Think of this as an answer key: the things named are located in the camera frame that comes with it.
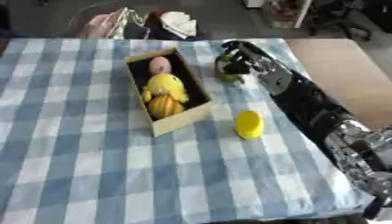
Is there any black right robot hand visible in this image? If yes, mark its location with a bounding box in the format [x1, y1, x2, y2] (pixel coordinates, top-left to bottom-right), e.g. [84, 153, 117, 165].
[215, 39, 271, 77]

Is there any green toy fruit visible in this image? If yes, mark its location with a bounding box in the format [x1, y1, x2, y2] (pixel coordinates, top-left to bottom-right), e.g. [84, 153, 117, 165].
[214, 51, 247, 84]

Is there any tan cardboard box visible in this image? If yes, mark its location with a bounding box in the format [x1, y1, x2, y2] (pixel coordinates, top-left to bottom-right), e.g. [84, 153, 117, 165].
[122, 47, 214, 138]

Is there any yellow toy lemon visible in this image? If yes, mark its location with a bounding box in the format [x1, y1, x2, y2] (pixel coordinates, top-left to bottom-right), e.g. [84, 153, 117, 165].
[234, 109, 267, 140]

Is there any bag with white contents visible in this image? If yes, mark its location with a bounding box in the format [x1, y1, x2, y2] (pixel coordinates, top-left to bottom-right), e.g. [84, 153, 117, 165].
[143, 10, 206, 41]

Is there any yellow soft toy duck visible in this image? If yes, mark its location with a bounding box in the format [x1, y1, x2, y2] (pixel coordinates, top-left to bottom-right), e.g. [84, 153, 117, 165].
[139, 73, 190, 103]

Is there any pink toy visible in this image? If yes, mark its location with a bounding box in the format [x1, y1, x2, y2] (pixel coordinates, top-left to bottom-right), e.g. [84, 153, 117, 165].
[148, 56, 173, 75]

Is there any orange striped toy pumpkin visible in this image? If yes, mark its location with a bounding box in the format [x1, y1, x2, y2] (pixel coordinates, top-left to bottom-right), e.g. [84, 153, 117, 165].
[147, 94, 187, 120]

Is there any black chair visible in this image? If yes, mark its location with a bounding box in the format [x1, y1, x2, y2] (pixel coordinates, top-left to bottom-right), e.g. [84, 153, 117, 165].
[304, 0, 374, 40]

